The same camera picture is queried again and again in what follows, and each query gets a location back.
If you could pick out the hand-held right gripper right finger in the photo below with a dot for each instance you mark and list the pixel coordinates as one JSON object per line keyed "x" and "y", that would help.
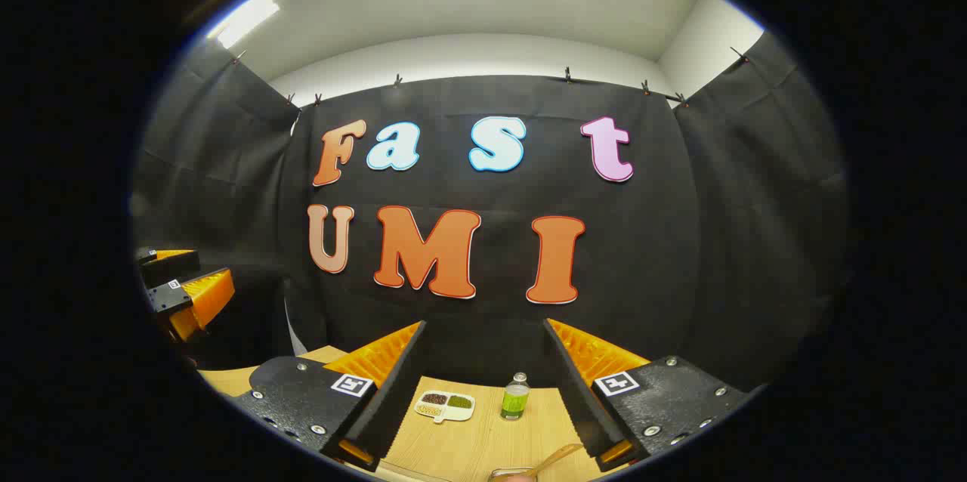
{"x": 578, "y": 399}

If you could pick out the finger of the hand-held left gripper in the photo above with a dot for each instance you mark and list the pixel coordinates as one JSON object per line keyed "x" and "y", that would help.
{"x": 162, "y": 267}
{"x": 196, "y": 299}

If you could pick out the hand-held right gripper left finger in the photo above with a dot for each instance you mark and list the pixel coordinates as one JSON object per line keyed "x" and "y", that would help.
{"x": 396, "y": 391}

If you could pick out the wooden spoon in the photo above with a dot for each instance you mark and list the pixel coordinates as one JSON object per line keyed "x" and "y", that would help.
{"x": 555, "y": 458}

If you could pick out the white divided bean dish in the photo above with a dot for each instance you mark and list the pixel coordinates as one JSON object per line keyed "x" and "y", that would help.
{"x": 446, "y": 405}

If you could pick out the green label plastic bottle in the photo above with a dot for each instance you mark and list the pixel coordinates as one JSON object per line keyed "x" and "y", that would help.
{"x": 515, "y": 399}

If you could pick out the black backdrop cloth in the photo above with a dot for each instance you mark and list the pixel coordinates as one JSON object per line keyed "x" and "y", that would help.
{"x": 642, "y": 255}

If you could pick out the ceiling light panel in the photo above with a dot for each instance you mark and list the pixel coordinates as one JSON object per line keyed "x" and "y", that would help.
{"x": 243, "y": 20}

